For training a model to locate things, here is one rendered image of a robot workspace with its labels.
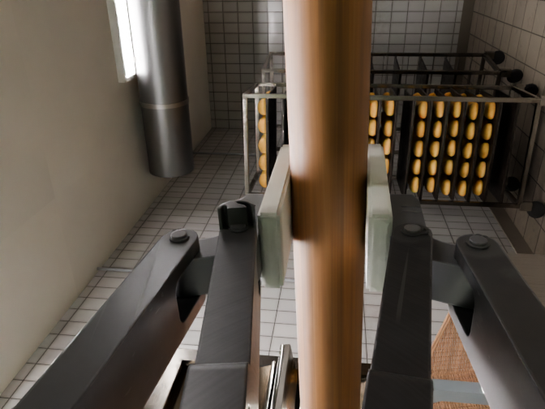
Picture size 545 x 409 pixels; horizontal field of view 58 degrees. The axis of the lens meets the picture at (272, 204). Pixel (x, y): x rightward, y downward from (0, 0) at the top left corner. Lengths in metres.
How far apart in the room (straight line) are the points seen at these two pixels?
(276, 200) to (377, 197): 0.03
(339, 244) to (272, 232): 0.04
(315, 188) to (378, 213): 0.03
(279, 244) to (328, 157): 0.04
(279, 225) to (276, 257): 0.01
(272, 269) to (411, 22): 5.07
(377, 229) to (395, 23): 5.05
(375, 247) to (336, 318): 0.06
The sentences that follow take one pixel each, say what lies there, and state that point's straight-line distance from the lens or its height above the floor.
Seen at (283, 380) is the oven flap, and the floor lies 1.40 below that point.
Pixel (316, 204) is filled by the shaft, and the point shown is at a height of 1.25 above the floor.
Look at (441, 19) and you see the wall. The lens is 5.26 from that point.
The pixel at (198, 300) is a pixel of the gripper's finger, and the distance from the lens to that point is 0.16.
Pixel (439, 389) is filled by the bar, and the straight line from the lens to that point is 1.47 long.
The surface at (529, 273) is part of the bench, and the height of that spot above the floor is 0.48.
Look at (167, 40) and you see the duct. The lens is 3.28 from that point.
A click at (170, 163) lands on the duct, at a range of 3.46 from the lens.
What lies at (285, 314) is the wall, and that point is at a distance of 2.60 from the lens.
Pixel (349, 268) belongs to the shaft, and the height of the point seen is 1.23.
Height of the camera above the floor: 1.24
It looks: 7 degrees up
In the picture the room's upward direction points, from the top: 88 degrees counter-clockwise
